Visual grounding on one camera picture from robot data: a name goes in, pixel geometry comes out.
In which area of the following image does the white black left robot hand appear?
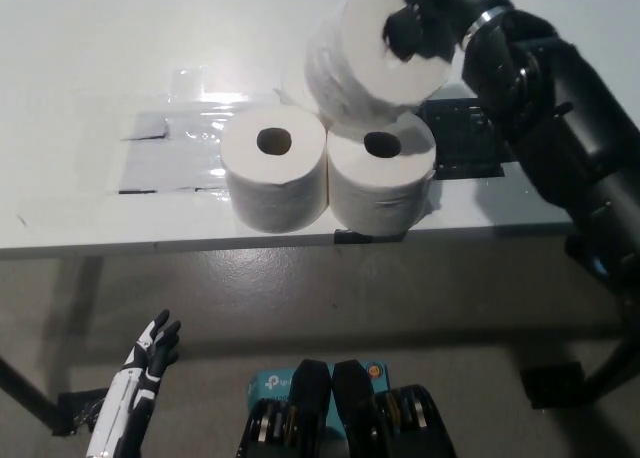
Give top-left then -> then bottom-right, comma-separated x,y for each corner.
84,307 -> 182,458

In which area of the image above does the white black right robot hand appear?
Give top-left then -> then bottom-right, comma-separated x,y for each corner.
382,0 -> 502,63

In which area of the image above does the wrinkled white toilet paper roll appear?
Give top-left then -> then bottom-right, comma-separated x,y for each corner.
302,0 -> 455,128

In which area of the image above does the black tape patch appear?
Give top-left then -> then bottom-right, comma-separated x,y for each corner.
417,100 -> 507,182

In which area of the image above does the teal tp-link box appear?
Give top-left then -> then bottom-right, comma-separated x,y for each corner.
247,358 -> 391,439

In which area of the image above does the black edge tape strip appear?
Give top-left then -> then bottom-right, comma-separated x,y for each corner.
332,227 -> 409,247

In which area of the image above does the grey taped patch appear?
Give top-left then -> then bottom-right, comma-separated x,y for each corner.
119,113 -> 236,197

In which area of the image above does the clear shiny tape film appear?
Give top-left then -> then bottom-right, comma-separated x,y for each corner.
107,65 -> 289,197

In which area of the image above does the black bracket with blue part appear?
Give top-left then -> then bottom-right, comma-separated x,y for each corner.
563,232 -> 614,282

